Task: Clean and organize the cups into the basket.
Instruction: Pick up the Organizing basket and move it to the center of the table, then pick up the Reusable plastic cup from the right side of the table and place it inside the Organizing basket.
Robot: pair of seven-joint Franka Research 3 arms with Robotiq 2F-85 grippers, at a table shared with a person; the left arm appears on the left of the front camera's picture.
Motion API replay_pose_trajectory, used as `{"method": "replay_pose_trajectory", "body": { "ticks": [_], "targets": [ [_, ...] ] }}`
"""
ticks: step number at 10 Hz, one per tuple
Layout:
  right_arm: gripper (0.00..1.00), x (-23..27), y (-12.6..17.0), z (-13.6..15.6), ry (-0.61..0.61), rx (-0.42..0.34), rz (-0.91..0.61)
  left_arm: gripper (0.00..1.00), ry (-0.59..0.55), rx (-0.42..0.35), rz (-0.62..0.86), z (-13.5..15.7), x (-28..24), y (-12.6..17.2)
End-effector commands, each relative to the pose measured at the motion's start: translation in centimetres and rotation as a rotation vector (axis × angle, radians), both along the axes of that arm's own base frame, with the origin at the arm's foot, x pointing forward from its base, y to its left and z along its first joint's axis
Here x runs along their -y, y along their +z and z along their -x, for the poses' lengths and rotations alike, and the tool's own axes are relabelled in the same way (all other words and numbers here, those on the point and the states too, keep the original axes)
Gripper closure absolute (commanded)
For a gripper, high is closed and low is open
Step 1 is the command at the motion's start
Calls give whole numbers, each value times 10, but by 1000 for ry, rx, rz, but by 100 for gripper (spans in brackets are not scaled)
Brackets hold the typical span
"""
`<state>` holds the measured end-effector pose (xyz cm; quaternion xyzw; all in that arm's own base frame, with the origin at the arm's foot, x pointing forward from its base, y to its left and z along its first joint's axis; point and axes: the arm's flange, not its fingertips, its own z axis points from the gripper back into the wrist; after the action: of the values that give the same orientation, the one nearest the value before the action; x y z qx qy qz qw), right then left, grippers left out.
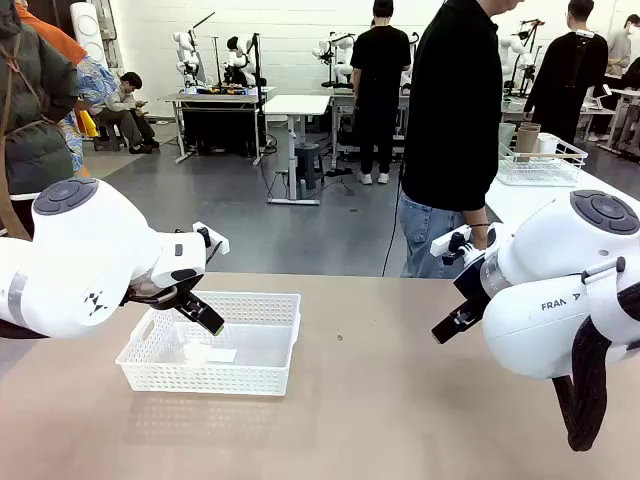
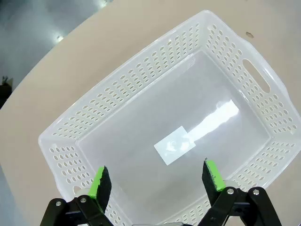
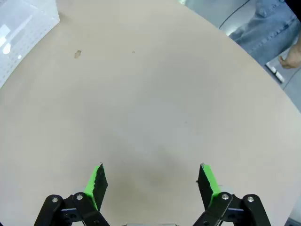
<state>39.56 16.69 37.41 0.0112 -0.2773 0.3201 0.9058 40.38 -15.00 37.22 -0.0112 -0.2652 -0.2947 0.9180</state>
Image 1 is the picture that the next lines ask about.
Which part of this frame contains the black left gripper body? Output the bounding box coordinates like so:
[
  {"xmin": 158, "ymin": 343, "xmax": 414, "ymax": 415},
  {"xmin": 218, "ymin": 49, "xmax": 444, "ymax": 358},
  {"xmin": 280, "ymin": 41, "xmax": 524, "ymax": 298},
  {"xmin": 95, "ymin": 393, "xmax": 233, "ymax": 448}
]
[{"xmin": 119, "ymin": 268, "xmax": 205, "ymax": 314}]

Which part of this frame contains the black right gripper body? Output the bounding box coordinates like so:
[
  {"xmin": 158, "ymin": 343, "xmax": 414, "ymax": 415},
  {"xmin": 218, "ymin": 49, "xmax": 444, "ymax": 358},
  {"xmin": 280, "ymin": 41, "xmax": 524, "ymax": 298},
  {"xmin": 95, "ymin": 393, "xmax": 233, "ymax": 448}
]
[{"xmin": 452, "ymin": 254, "xmax": 494, "ymax": 302}]

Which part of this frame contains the white perforated plastic basket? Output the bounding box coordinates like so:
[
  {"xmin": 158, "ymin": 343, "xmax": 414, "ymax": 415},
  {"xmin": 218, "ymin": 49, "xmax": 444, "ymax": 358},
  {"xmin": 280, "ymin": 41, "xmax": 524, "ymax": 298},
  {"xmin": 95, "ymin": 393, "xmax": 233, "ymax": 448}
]
[{"xmin": 115, "ymin": 291, "xmax": 303, "ymax": 398}]

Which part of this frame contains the person's left forearm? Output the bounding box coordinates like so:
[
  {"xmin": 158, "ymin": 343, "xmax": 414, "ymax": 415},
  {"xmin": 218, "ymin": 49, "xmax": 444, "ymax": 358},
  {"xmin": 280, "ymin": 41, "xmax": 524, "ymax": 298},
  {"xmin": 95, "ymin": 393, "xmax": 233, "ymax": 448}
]
[{"xmin": 460, "ymin": 207, "xmax": 490, "ymax": 229}]

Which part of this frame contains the white side table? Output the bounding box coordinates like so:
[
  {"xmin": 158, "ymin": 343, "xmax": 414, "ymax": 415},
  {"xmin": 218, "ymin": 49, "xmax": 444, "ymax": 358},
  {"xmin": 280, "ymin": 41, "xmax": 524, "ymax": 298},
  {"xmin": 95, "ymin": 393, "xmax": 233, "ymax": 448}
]
[{"xmin": 483, "ymin": 132, "xmax": 640, "ymax": 236}]

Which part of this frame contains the person in black sweater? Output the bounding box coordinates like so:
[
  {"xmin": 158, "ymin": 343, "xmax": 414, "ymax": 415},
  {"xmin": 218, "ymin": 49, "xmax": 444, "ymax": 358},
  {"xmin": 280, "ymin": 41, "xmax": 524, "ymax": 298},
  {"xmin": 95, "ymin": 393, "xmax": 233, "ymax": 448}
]
[{"xmin": 399, "ymin": 0, "xmax": 504, "ymax": 279}]

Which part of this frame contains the grey plastic stool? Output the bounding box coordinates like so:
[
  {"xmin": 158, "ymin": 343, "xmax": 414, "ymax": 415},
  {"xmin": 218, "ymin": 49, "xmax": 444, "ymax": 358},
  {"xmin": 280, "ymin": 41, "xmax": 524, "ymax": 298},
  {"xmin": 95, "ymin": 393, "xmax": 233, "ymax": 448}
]
[{"xmin": 294, "ymin": 142, "xmax": 324, "ymax": 190}]

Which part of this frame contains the seated person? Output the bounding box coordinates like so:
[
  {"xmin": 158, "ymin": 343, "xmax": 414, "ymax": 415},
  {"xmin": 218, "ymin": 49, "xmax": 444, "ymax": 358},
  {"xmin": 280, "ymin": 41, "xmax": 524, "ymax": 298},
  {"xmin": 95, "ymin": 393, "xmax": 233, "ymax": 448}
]
[{"xmin": 92, "ymin": 71, "xmax": 162, "ymax": 155}]

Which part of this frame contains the metal workbench with equipment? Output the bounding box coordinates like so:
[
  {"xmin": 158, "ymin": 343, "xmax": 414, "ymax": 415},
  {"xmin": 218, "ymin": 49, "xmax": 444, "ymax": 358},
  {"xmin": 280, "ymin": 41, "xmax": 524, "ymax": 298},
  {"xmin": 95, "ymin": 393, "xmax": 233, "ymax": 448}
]
[{"xmin": 164, "ymin": 85, "xmax": 276, "ymax": 166}]

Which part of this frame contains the blue patterned cloth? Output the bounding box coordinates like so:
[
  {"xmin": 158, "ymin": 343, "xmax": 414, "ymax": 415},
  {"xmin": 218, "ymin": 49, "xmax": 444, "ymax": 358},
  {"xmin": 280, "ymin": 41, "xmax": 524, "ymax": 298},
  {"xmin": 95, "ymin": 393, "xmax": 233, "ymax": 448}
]
[{"xmin": 62, "ymin": 54, "xmax": 121, "ymax": 174}]

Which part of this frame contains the grey background workbench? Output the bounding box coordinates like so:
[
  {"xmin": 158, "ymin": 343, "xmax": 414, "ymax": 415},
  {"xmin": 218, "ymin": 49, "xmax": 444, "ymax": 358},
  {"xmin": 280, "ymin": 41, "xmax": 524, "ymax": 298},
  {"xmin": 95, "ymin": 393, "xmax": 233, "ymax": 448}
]
[{"xmin": 329, "ymin": 88, "xmax": 362, "ymax": 169}]

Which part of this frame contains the person in black coat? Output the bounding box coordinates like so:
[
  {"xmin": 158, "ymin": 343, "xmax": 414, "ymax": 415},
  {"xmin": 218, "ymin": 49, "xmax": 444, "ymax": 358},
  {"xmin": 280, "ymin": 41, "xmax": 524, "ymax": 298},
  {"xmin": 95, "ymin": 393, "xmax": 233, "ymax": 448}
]
[{"xmin": 523, "ymin": 0, "xmax": 610, "ymax": 146}]

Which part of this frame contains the person in green jacket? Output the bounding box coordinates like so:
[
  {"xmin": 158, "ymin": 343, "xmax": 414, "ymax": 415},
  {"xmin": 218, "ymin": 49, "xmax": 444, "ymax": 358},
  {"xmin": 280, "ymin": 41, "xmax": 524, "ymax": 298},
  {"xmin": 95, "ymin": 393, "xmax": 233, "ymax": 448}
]
[{"xmin": 0, "ymin": 0, "xmax": 82, "ymax": 242}]

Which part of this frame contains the white height-adjustable desk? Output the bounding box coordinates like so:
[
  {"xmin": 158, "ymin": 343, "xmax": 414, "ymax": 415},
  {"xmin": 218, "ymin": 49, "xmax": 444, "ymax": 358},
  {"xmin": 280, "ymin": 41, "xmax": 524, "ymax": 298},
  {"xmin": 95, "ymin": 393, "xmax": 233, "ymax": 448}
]
[{"xmin": 262, "ymin": 93, "xmax": 332, "ymax": 206}]

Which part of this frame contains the black tripod pole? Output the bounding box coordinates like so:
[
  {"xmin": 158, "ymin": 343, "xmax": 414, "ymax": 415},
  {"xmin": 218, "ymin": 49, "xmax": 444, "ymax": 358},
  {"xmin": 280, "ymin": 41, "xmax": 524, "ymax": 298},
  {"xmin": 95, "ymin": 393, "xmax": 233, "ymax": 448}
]
[{"xmin": 251, "ymin": 32, "xmax": 267, "ymax": 162}]

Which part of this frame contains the standing person in black t-shirt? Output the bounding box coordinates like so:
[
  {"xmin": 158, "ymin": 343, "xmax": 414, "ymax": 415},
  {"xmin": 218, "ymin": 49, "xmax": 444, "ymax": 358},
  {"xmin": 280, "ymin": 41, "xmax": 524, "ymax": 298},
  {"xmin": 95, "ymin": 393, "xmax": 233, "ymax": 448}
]
[{"xmin": 348, "ymin": 0, "xmax": 413, "ymax": 186}]

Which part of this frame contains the person in grey hoodie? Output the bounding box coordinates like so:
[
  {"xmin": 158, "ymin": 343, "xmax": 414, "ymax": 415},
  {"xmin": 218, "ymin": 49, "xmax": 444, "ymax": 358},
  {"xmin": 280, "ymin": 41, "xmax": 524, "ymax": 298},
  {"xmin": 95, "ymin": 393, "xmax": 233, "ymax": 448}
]
[{"xmin": 606, "ymin": 13, "xmax": 640, "ymax": 77}]

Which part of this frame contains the orange garment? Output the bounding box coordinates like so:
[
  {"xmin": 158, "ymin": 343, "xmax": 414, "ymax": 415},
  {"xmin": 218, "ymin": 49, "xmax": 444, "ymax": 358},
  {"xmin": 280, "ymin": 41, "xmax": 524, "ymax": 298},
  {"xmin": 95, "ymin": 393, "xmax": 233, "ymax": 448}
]
[{"xmin": 14, "ymin": 0, "xmax": 90, "ymax": 67}]

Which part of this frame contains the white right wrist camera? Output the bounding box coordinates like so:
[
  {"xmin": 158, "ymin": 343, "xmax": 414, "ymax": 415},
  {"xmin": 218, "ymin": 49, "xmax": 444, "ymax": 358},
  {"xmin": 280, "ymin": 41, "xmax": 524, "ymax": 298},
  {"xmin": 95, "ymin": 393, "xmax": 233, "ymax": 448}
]
[{"xmin": 429, "ymin": 223, "xmax": 502, "ymax": 267}]

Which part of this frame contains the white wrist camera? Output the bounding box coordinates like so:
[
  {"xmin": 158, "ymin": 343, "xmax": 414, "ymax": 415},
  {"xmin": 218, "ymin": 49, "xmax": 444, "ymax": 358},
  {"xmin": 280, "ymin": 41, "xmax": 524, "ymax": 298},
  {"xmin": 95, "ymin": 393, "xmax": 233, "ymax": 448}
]
[
  {"xmin": 429, "ymin": 223, "xmax": 502, "ymax": 267},
  {"xmin": 192, "ymin": 220, "xmax": 231, "ymax": 257}
]

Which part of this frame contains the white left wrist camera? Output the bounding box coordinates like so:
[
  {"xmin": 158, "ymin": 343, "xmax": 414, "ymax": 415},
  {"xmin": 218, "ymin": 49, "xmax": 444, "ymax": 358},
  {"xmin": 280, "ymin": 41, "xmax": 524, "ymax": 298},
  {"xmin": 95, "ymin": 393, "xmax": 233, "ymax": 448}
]
[{"xmin": 192, "ymin": 220, "xmax": 231, "ymax": 257}]

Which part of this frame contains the black floor cable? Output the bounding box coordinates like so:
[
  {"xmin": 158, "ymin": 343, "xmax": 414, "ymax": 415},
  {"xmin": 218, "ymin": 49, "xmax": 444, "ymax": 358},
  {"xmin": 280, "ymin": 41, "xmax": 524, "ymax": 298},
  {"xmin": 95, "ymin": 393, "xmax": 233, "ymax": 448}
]
[{"xmin": 382, "ymin": 164, "xmax": 407, "ymax": 278}]

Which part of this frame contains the white wire dish rack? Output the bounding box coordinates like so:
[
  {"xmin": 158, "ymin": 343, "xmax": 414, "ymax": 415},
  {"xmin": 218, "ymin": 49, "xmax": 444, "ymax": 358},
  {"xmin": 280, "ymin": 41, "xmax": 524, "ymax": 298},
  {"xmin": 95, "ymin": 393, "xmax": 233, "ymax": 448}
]
[{"xmin": 497, "ymin": 137, "xmax": 590, "ymax": 189}]

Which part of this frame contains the black right arm cable sleeve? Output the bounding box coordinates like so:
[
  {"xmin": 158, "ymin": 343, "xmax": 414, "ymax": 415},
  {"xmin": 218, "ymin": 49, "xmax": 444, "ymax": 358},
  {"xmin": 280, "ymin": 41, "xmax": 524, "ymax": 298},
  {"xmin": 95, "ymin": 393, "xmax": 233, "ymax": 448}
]
[{"xmin": 551, "ymin": 257, "xmax": 640, "ymax": 452}]

